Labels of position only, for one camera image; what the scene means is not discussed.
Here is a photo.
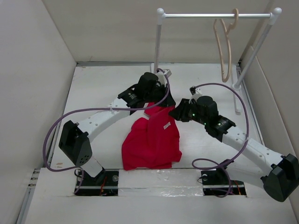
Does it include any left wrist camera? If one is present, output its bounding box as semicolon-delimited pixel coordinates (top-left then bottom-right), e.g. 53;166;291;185
156;68;172;82

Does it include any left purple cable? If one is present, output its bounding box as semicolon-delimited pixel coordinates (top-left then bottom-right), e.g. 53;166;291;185
42;68;170;173

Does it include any red t-shirt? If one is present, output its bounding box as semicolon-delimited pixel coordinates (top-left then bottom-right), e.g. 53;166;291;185
121;106;182;171

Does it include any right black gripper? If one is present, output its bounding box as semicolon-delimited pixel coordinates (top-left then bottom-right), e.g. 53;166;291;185
167;98;208;126

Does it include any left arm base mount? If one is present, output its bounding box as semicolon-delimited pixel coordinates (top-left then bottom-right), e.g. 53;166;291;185
74;169;119;196

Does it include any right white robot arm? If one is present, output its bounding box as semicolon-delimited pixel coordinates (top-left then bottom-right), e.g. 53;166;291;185
169;96;299;202

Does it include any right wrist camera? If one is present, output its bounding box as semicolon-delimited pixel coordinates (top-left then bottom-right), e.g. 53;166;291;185
189;86;203;101

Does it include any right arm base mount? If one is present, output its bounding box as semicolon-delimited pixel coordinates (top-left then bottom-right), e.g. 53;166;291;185
197;167;247;198

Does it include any white metal clothes rack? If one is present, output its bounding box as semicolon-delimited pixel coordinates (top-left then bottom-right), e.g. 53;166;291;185
150;7;283;115

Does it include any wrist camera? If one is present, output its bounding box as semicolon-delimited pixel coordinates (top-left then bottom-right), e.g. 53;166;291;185
156;68;172;82
189;86;203;101

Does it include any wooden clothes hanger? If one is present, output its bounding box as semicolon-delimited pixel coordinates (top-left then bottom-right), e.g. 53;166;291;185
213;8;239;82

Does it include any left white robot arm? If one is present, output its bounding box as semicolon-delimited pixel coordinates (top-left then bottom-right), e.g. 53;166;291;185
58;70;175;185

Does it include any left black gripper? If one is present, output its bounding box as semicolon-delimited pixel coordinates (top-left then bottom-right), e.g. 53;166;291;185
144;84;176;108

